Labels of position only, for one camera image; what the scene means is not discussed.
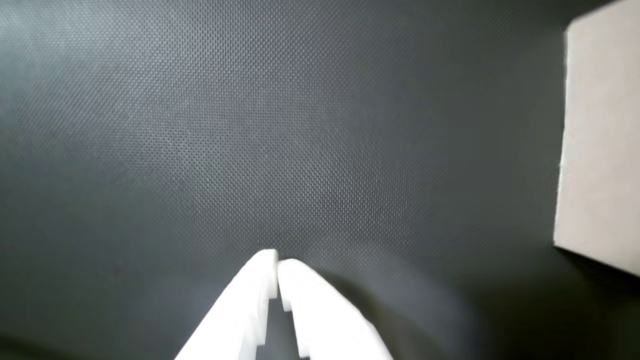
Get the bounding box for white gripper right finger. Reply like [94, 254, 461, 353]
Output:
[278, 258, 394, 360]

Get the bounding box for black textured mat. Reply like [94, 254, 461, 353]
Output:
[0, 0, 640, 360]

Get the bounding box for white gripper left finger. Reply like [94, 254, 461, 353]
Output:
[175, 249, 279, 360]

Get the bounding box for small cardboard box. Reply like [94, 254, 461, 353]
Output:
[553, 0, 640, 278]

